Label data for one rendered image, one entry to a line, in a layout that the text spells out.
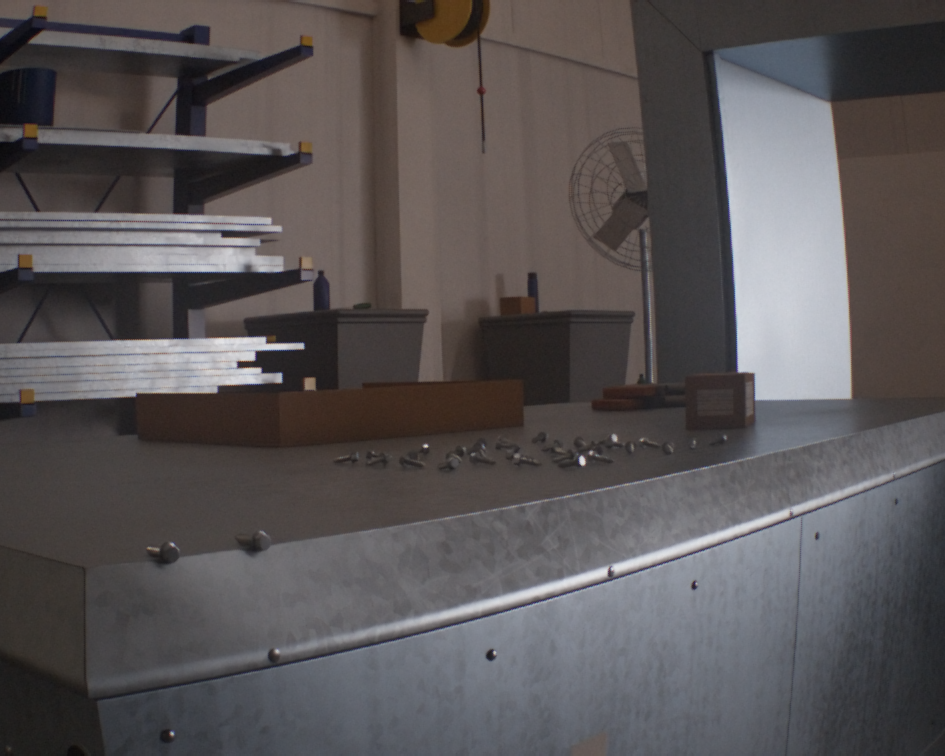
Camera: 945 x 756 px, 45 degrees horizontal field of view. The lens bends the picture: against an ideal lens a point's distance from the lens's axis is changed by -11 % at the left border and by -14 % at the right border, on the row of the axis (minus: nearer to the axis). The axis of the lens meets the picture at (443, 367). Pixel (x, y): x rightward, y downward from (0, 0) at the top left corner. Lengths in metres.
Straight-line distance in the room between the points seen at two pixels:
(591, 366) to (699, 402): 5.86
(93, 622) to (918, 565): 1.33
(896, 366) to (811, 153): 7.88
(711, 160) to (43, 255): 2.99
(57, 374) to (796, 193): 2.99
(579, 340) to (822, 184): 4.34
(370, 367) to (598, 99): 3.61
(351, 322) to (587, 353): 1.81
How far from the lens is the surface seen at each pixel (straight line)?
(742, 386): 1.48
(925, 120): 10.84
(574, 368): 7.24
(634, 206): 5.68
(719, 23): 2.62
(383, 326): 6.10
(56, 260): 4.92
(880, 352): 10.90
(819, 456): 1.21
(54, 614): 0.60
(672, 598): 1.06
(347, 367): 5.97
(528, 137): 8.36
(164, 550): 0.61
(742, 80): 2.77
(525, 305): 7.68
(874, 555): 1.53
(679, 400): 2.11
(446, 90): 7.85
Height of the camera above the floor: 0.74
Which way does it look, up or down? level
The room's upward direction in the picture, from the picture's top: 2 degrees counter-clockwise
